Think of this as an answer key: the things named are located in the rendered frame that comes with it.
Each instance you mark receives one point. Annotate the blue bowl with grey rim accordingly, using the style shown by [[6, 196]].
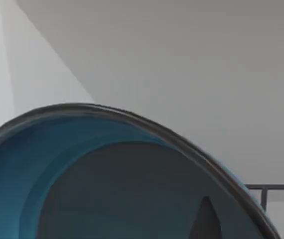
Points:
[[57, 154]]

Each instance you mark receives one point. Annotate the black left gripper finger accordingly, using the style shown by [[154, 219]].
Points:
[[206, 221]]

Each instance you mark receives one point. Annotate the dark grey metal rack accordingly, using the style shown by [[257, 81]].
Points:
[[264, 196]]

